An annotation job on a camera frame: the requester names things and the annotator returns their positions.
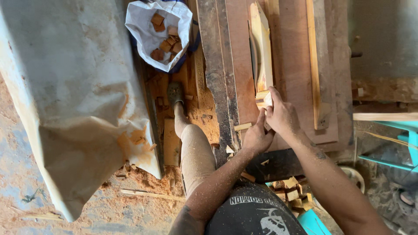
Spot person's left hand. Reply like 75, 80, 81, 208
243, 108, 275, 154

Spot person's right hand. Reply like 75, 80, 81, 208
265, 86, 303, 139

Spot small pale wooden block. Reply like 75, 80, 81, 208
255, 90, 273, 110

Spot wooden saw bench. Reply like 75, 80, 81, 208
196, 0, 355, 184

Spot long wooden fence strip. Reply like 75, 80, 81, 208
305, 0, 331, 130

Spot beige shorts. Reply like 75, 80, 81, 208
180, 124, 217, 200

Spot circular saw blade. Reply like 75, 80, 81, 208
249, 29, 259, 89

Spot pile of pale wood offcuts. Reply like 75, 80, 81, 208
270, 176, 315, 217

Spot pale wooden blade guard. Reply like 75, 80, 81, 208
249, 1, 274, 93

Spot black printed t-shirt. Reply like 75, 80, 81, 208
205, 181, 308, 235

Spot person's left leg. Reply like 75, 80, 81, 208
173, 101, 192, 139

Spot white pulley wheel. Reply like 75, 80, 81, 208
339, 166, 366, 194

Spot grey clog shoe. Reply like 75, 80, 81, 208
167, 81, 185, 109

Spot pale wooden batten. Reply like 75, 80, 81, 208
352, 112, 418, 122

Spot thin wooden stick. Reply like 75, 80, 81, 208
120, 189, 185, 201

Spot heap of brown wood blocks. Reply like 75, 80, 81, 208
150, 13, 184, 62

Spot white woven sack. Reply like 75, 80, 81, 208
125, 0, 194, 73

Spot large white tarpaulin cover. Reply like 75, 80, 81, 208
0, 0, 163, 223

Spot thin wood sliver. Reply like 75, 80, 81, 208
24, 213, 63, 221

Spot teal metal frame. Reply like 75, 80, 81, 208
357, 120, 418, 173

